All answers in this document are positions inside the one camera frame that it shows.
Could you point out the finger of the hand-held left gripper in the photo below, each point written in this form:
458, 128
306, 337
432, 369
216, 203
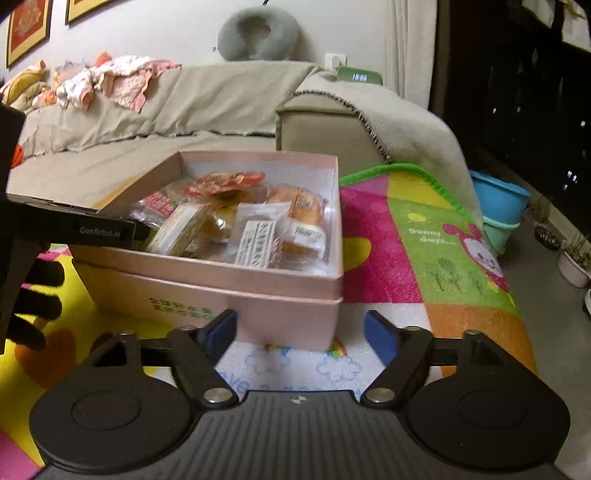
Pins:
92, 228

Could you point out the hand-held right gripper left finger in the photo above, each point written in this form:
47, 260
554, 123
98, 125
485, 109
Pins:
220, 334

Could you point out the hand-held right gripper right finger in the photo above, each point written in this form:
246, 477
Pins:
381, 337

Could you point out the pink cardboard box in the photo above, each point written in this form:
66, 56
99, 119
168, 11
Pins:
231, 279

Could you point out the red striped snack packet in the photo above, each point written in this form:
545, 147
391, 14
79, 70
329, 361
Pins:
154, 205

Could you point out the tan cake packet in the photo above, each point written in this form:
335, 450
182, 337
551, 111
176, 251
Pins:
178, 228

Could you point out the brown round cake packet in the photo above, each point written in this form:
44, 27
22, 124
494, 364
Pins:
219, 224

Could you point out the small bread packet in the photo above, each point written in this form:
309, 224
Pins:
304, 237

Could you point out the red orange snack packet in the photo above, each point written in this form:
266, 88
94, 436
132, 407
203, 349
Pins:
226, 181

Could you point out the bread packet with yellow label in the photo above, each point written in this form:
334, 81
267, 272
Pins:
300, 203

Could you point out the person's left hand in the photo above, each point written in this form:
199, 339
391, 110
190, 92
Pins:
41, 302

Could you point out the colourful play mat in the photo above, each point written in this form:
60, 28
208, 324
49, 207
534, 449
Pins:
392, 258

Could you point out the yellow cushion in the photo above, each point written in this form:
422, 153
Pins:
23, 83

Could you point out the pile of pink baby clothes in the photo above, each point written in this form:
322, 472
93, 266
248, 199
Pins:
115, 78

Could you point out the large framed picture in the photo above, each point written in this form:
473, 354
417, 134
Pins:
27, 30

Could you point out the teal plastic bin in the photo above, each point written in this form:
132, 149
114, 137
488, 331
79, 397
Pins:
503, 235

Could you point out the beige sofa cover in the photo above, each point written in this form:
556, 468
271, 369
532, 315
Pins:
207, 101

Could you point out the blue plastic bin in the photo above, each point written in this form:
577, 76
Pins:
501, 198

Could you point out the dark potted plant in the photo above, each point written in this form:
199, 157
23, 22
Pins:
548, 230

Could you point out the white plant pot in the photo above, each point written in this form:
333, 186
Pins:
575, 270

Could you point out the beige sofa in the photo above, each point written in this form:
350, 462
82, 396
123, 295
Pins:
318, 129

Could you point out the grey neck pillow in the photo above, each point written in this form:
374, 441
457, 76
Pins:
261, 34

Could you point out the green digital clock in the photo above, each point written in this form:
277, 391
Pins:
360, 76

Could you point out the beige curtain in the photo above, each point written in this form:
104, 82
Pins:
411, 50

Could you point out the hanging pale cloth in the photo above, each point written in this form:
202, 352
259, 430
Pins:
568, 21

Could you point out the white wall socket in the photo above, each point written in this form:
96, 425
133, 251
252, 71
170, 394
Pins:
336, 61

